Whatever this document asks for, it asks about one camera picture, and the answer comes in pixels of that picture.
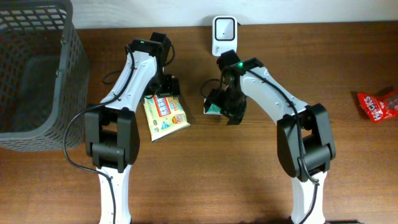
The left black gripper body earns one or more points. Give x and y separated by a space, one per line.
170 88

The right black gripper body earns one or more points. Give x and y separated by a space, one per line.
231 99

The green Kleenex tissue pack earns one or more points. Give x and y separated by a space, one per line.
213 110

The yellow snack bag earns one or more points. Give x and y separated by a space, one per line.
164 116

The red Hacks candy bag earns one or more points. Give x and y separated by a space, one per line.
379 108

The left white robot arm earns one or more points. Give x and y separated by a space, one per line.
111 132

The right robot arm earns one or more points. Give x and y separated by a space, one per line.
305 142

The white barcode scanner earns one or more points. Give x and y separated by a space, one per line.
224 34

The grey plastic mesh basket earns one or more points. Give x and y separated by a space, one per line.
44 77

